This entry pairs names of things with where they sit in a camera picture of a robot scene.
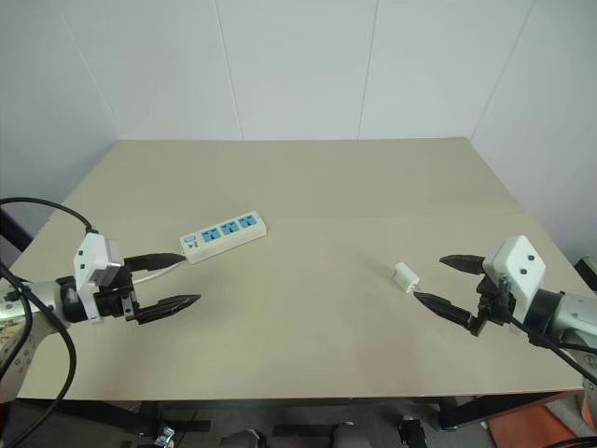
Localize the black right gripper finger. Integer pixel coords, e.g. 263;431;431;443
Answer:
438;253;487;278
413;291;485;338

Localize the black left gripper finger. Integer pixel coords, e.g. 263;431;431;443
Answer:
122;252;187;282
134;294;202;327

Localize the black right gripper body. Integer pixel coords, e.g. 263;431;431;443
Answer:
475;273;517;329

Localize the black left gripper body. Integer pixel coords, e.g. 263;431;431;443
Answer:
94;268;141;323

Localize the white plug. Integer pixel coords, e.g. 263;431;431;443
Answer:
391;261;422;295

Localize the white power strip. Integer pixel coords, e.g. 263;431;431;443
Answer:
179;210;269;266

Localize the black object beside table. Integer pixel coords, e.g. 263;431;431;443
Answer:
573;256;597;296

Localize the black boxy part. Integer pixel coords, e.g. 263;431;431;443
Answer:
399;414;429;448

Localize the orange base object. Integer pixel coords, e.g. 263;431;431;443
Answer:
483;401;597;448

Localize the dark rounded shape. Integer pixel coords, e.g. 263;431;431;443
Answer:
220;428;268;448
332;421;370;448

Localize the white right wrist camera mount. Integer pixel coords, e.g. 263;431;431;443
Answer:
481;234;548;337

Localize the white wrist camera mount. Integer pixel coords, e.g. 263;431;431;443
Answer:
481;234;548;337
73;231;125;326

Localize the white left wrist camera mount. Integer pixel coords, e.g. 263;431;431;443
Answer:
73;231;125;326

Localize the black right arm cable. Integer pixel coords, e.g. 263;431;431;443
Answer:
507;316;597;389

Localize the black metal table frame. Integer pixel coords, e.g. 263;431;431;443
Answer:
0;390;590;448

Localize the dark metal frame bar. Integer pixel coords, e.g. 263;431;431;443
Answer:
0;206;35;268

